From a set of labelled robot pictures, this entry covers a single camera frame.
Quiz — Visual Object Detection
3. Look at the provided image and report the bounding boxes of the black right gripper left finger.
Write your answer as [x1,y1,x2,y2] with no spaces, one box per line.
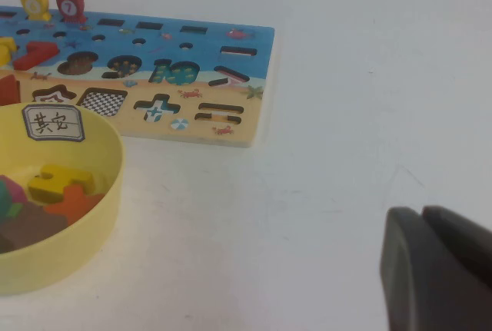
[379,205,492,331]

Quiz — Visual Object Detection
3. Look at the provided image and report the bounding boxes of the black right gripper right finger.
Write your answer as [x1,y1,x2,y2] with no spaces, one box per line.
[421,204,492,265]

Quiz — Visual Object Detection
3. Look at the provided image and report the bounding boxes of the yellow plastic bowl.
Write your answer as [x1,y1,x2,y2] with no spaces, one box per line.
[0,101,127,296]

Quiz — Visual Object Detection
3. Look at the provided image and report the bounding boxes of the colourful wooden puzzle board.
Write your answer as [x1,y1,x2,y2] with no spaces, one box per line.
[0,5,276,149]

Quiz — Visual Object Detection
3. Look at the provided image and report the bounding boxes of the brown wooden shape piece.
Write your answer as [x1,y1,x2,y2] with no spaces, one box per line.
[0,203,71,254]

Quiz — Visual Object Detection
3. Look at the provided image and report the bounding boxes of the paper label on yellow bowl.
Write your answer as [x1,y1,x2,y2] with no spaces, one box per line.
[22,103,86,143]

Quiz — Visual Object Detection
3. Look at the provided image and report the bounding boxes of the small magenta wooden piece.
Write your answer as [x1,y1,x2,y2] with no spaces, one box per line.
[2,175,31,217]

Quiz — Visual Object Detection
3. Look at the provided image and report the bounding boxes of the green wooden shape piece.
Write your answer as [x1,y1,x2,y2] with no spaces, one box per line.
[0,177,15,215]

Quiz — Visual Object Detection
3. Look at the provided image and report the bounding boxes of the orange wooden plus sign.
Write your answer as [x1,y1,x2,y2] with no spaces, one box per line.
[42,184,108,227]

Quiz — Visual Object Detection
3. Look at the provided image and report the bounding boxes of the yellow wooden equals sign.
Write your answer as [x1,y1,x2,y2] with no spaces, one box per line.
[28,164,96,204]

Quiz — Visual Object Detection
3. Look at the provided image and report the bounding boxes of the red wooden fish seven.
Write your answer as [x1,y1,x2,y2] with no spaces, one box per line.
[55,0,88,25]

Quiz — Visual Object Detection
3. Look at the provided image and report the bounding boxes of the red wooden number seven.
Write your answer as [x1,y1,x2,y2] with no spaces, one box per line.
[13,41,62,71]

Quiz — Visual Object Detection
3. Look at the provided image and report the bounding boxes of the yellow wooden fish six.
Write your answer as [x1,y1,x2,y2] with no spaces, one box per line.
[18,0,53,22]

